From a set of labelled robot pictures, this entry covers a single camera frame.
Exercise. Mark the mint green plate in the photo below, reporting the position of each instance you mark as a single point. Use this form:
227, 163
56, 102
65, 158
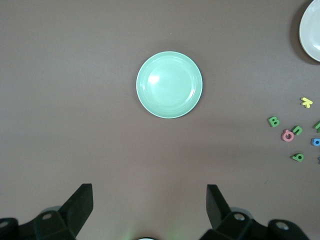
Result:
169, 85

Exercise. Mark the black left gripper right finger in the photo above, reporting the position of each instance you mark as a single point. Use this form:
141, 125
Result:
232, 225

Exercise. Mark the brown table mat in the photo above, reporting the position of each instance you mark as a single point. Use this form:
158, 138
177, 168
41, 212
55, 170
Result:
75, 100

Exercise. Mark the beige plate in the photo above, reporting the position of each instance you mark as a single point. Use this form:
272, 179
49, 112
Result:
312, 32

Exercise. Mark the green foam small b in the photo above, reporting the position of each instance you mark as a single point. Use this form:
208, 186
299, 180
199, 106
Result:
300, 158

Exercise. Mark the blue foam digit nine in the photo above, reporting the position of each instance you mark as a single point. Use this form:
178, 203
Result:
313, 142

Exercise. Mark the green foam letter N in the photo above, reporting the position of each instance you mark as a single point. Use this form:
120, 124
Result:
318, 126

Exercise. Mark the green foam letter U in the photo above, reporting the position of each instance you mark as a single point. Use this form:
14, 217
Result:
299, 129

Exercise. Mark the green foam letter B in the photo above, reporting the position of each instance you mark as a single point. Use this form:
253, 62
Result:
271, 122

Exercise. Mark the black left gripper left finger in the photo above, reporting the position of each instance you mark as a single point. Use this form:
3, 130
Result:
65, 220

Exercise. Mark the yellow foam letter K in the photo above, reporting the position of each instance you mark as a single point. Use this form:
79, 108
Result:
307, 102

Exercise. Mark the pink foam letter Q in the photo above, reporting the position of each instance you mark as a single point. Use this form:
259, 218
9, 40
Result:
285, 138

